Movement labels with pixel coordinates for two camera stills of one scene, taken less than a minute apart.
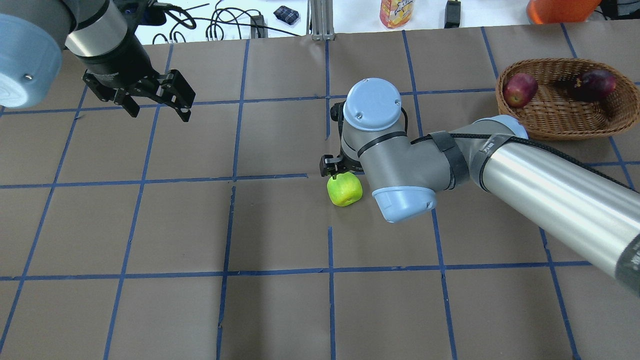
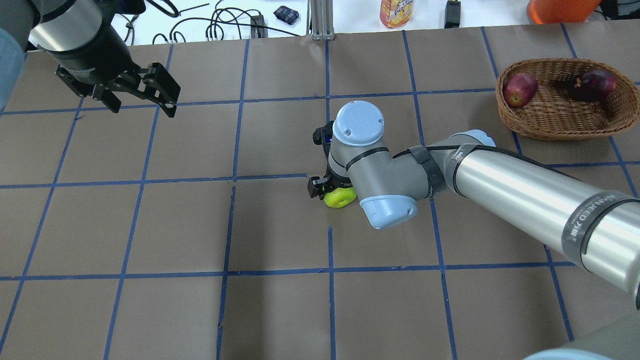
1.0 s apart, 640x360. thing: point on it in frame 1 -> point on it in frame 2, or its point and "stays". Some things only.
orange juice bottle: [394, 13] stays
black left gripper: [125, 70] -> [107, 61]
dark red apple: [595, 84] stays
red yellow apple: [519, 89] stays
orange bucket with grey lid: [545, 12] stays
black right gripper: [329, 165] -> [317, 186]
